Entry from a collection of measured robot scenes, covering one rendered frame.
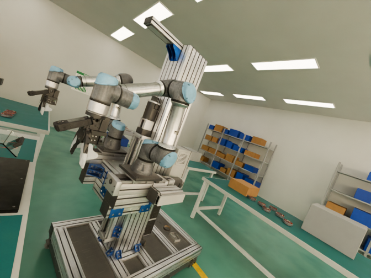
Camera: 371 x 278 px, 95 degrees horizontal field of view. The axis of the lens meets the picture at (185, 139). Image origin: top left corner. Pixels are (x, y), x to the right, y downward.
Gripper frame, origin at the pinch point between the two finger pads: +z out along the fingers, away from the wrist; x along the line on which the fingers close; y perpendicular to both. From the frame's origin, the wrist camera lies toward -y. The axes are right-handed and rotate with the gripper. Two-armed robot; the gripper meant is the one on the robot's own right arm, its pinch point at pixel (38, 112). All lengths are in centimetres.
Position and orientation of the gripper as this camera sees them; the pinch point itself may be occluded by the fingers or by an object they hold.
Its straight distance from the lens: 163.3
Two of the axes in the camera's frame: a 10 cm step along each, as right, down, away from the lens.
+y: 6.2, 1.8, 7.6
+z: -3.5, 9.3, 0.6
